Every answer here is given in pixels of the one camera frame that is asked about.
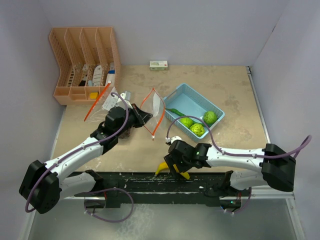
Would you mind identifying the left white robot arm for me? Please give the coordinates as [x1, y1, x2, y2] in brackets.
[18, 104, 153, 214]

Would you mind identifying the green bumpy fruit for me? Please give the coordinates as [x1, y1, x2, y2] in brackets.
[189, 123, 205, 137]

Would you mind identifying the yellow block in organizer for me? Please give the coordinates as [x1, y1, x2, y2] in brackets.
[89, 92, 99, 100]

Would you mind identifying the small white green box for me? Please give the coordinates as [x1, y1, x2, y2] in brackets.
[149, 60, 168, 71]

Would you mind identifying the white tube in organizer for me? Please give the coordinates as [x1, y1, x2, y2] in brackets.
[92, 65, 103, 87]

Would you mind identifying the green chili pepper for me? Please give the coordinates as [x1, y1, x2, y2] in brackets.
[166, 108, 208, 127]

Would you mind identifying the yellow banana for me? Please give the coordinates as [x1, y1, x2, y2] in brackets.
[155, 162, 190, 180]

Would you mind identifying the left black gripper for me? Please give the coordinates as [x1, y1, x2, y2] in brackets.
[115, 103, 152, 137]

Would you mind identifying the orange desk file organizer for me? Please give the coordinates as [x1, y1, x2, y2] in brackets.
[49, 27, 122, 106]

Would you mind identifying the blue white box in organizer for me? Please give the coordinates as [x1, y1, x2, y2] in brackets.
[105, 62, 116, 86]

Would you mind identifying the clear orange-zip bag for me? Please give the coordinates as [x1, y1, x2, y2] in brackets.
[83, 83, 133, 139]

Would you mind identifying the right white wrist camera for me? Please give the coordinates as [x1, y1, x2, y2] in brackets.
[165, 136, 181, 145]

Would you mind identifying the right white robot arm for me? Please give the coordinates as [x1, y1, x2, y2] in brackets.
[164, 139, 296, 196]

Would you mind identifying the red grape bunch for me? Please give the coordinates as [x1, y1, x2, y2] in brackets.
[118, 129, 131, 139]

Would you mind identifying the light blue plastic basket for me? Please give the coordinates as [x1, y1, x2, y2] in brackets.
[164, 83, 225, 143]

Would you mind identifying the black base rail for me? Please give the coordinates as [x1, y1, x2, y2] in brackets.
[67, 171, 253, 208]

